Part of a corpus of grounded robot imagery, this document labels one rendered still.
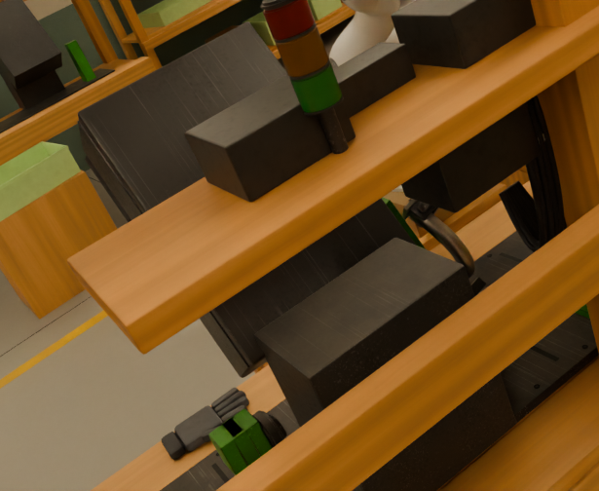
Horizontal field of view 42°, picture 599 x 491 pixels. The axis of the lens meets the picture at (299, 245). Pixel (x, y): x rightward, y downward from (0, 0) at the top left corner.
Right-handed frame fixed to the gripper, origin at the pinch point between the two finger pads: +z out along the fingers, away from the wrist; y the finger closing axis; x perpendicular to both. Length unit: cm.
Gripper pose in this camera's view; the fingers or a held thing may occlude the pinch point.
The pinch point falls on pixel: (423, 210)
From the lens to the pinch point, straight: 142.7
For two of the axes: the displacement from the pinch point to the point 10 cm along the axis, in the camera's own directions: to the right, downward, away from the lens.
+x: 7.4, 6.3, -2.4
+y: -0.7, -2.9, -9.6
